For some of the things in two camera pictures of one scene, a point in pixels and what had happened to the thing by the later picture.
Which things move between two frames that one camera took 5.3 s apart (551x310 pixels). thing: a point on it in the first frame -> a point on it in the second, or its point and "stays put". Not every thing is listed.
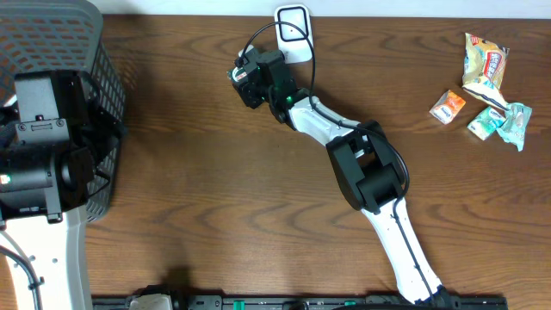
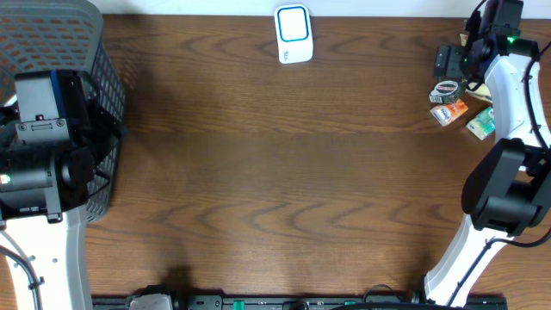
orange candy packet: x=448 y=107 stays put
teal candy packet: x=485 y=123 stays put
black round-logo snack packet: x=236 y=74 -> x=447 y=90
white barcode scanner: x=291 y=40 stays put
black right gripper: x=243 y=89 -> x=449 y=65
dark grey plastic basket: x=65 y=35 stays put
